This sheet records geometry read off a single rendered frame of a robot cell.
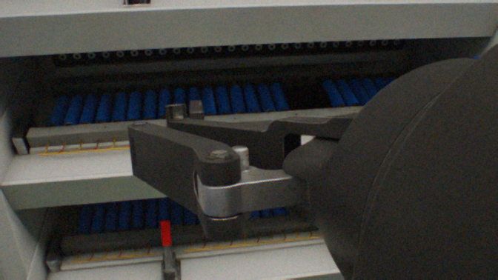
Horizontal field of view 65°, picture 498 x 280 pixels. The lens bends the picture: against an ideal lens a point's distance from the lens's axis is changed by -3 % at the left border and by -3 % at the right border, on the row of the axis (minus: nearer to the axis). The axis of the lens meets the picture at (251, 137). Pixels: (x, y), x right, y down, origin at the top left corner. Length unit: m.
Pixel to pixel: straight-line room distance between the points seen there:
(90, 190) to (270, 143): 0.39
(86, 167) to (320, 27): 0.32
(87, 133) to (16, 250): 0.17
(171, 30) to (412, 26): 0.28
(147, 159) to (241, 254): 0.46
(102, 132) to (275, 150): 0.39
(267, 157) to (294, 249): 0.48
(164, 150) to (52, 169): 0.38
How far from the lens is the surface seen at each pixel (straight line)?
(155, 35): 0.45
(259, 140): 0.16
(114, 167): 0.51
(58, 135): 0.54
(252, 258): 0.62
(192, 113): 0.21
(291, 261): 0.62
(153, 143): 0.17
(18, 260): 0.59
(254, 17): 0.44
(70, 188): 0.52
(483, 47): 0.60
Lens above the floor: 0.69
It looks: 23 degrees down
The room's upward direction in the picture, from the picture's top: 1 degrees counter-clockwise
